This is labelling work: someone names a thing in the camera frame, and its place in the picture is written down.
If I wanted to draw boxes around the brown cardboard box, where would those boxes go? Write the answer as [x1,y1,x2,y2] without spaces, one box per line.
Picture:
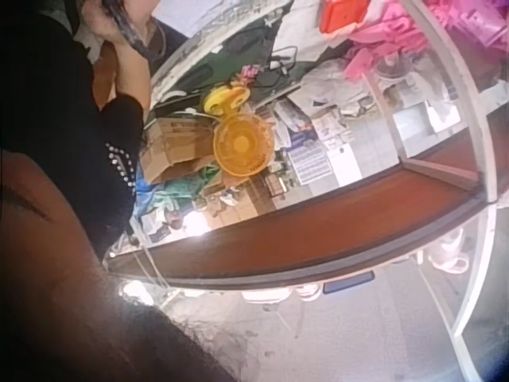
[138,115,218,185]

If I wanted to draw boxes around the blue flat tray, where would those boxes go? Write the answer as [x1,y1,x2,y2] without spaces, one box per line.
[321,269,376,295]

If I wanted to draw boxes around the green cloth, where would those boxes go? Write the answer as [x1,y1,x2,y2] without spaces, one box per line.
[153,166,223,212]

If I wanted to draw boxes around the heap of pink plastic toys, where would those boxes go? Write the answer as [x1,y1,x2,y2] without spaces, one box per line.
[342,0,509,83]

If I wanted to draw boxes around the white slippers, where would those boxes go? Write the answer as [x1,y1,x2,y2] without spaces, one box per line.
[427,228,472,276]

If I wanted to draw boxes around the person's right hand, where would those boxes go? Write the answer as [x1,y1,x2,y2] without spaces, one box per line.
[82,2,134,48]

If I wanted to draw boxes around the orange plastic box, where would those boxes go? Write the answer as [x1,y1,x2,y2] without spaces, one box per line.
[319,0,386,36]

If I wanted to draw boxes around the yellow clip fan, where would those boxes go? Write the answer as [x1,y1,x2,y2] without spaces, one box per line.
[202,84,276,177]

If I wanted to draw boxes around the white printed grid sheet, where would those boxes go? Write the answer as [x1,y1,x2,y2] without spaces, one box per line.
[285,143,334,186]

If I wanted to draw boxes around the black cable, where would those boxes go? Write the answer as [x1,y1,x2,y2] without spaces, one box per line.
[251,45,300,91]

